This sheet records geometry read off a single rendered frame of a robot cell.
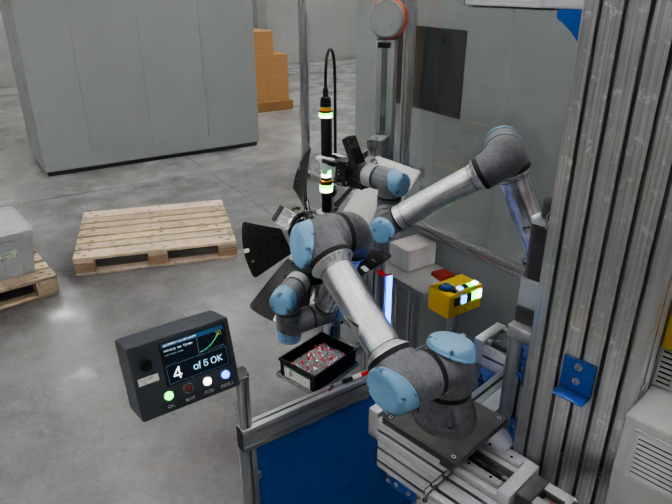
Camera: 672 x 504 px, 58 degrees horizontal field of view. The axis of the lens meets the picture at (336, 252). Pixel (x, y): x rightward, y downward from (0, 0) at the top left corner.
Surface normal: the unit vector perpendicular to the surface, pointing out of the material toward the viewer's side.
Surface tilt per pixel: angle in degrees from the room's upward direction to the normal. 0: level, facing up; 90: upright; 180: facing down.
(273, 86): 90
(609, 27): 90
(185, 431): 0
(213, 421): 0
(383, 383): 94
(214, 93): 90
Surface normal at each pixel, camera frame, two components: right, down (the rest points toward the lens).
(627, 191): -0.72, 0.29
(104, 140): 0.54, 0.36
